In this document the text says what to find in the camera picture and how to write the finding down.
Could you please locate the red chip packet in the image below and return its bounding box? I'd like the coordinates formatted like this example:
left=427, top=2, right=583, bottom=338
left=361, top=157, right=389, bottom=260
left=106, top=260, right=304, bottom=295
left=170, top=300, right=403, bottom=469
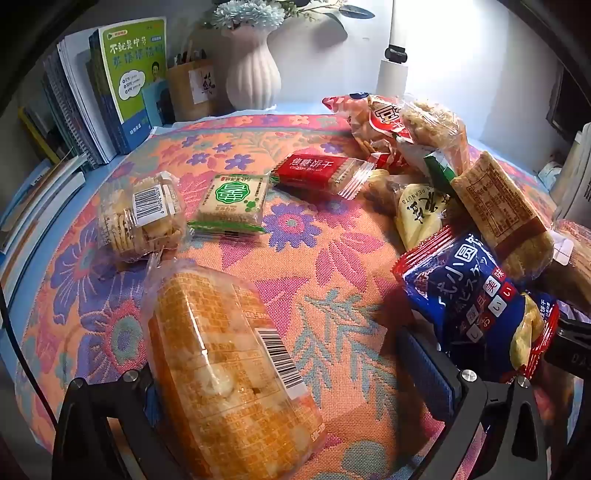
left=510, top=293, right=561, bottom=384

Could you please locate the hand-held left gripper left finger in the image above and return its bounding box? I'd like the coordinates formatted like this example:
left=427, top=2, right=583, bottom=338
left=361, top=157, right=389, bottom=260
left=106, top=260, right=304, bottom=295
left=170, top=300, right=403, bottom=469
left=53, top=368, right=162, bottom=480

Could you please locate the wooden pen holder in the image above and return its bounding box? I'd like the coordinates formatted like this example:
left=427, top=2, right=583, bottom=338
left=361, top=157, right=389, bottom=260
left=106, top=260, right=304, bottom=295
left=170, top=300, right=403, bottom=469
left=166, top=60, right=220, bottom=123

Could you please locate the black cable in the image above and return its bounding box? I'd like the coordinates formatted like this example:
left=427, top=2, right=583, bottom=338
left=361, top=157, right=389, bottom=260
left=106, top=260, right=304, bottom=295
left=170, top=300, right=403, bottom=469
left=0, top=286, right=61, bottom=428

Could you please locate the large orange cracker packet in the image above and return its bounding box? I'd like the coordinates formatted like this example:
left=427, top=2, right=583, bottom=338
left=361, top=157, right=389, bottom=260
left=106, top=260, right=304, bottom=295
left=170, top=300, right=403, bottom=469
left=139, top=258, right=328, bottom=480

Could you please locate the brown label cake packet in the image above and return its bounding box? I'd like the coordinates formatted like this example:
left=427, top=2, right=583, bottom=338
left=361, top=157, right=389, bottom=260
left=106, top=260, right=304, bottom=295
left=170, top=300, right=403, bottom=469
left=450, top=150, right=555, bottom=282

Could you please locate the flowered orange table cloth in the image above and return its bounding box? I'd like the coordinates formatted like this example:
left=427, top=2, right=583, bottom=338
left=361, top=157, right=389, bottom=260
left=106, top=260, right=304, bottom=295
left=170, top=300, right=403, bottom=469
left=14, top=111, right=559, bottom=480

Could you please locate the white crumpled tissue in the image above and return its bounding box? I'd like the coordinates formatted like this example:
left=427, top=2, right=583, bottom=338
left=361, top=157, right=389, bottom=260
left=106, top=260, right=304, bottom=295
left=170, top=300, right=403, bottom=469
left=538, top=161, right=561, bottom=190

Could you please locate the bundle of pens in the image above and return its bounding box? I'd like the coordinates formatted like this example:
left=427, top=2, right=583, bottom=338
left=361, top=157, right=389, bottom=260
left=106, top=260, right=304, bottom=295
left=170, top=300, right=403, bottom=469
left=173, top=39, right=208, bottom=66

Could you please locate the stack of flat books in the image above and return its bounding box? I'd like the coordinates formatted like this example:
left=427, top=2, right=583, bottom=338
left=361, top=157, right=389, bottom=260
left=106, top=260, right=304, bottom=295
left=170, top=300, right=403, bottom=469
left=0, top=154, right=88, bottom=278

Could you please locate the red label snack bag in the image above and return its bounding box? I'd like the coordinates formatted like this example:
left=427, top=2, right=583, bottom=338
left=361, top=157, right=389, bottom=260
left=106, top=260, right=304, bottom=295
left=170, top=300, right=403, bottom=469
left=322, top=92, right=416, bottom=171

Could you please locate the yellow peanut packet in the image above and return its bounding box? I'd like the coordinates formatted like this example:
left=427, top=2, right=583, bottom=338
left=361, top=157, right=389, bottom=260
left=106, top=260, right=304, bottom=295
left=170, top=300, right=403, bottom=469
left=394, top=182, right=458, bottom=252

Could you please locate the white desk lamp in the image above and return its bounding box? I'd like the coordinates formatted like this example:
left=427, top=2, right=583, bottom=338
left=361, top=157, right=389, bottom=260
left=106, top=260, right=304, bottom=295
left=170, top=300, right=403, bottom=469
left=375, top=44, right=411, bottom=100

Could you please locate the green label cracker packet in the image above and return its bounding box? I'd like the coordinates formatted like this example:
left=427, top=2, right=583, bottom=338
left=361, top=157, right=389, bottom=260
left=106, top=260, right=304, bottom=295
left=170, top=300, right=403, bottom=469
left=187, top=173, right=273, bottom=238

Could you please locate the clear round biscuit pack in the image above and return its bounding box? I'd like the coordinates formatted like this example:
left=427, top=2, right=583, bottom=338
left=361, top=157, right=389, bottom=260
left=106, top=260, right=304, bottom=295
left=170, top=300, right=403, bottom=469
left=95, top=171, right=188, bottom=264

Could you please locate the white ribbed vase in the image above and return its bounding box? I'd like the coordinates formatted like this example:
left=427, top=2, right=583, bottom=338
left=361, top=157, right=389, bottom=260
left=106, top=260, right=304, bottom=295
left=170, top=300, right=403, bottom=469
left=222, top=23, right=283, bottom=112

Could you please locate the green cover book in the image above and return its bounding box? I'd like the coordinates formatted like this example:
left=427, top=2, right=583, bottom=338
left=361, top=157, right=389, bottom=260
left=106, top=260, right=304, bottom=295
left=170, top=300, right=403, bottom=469
left=90, top=17, right=169, bottom=155

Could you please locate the clear green-edged rice cracker bag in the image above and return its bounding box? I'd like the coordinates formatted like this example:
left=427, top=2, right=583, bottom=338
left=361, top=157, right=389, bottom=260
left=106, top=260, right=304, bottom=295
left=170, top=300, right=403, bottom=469
left=392, top=95, right=469, bottom=185

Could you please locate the yellow edged book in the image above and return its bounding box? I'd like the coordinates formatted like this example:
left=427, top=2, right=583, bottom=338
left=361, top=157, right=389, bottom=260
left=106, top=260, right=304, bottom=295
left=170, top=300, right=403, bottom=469
left=18, top=106, right=61, bottom=164

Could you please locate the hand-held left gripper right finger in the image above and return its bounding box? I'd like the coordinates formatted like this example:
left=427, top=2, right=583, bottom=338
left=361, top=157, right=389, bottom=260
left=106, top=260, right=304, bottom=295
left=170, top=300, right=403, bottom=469
left=398, top=325, right=550, bottom=480

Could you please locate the red biscuit packet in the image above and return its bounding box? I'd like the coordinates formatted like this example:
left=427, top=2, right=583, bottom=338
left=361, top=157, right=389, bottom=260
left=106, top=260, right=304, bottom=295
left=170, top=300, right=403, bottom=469
left=269, top=151, right=377, bottom=200

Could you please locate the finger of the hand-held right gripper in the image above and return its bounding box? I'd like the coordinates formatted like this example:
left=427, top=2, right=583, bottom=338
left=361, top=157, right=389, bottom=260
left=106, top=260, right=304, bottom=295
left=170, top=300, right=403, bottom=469
left=554, top=316, right=591, bottom=344

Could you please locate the spiral notebook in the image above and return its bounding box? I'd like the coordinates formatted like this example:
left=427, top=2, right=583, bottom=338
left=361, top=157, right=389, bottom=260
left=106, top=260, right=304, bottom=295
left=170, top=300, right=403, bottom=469
left=41, top=44, right=100, bottom=169

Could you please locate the blue and white flower bouquet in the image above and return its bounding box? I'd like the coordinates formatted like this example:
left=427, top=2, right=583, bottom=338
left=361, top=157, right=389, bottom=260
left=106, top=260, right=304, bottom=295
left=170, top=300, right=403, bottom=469
left=203, top=0, right=375, bottom=34

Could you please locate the light blue booklet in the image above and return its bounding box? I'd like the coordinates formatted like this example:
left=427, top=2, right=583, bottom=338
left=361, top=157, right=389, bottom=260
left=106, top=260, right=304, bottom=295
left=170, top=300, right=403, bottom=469
left=141, top=78, right=175, bottom=127

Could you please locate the clear brown cake bag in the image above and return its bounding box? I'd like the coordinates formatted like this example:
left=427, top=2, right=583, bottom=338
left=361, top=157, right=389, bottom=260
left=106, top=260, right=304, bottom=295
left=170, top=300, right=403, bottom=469
left=551, top=219, right=591, bottom=305

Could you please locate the black monitor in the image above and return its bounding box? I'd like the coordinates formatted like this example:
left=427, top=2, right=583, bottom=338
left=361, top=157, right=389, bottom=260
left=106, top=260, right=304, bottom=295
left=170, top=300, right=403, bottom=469
left=546, top=60, right=568, bottom=134

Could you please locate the blue biscuit packet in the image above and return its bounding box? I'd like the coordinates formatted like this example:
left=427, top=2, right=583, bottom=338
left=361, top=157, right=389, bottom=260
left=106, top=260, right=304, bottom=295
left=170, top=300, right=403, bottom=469
left=392, top=226, right=532, bottom=370

